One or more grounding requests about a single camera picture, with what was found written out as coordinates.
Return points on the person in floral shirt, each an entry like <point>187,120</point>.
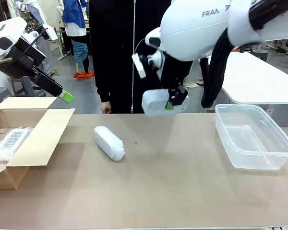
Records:
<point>44,55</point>

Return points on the clear plastic container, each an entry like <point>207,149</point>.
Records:
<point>254,143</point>

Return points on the white unwrapped digital clock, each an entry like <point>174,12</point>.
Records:
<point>156,105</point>

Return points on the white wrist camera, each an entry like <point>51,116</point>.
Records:
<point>139,67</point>
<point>50,32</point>

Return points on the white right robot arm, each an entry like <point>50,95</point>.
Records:
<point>194,36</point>

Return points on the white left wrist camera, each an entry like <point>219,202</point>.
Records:
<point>50,32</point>

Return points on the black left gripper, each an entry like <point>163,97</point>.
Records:
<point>21,60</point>

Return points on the grey metal stool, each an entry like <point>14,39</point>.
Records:
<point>26,86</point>

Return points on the open cardboard box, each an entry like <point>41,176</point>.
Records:
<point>38,139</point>

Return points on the bubble-wrapped clock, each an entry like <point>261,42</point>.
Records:
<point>10,143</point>
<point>109,143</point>

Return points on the person right forearm black sleeve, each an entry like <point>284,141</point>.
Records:
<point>103,79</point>

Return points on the person in black zip jacket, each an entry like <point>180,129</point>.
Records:
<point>120,48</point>

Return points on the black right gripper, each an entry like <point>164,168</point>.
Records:
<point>175,69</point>

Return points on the person right hand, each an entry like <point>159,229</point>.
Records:
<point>106,107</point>

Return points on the person in blue jacket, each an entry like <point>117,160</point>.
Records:
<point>75,21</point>

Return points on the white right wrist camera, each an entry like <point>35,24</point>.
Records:
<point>139,67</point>

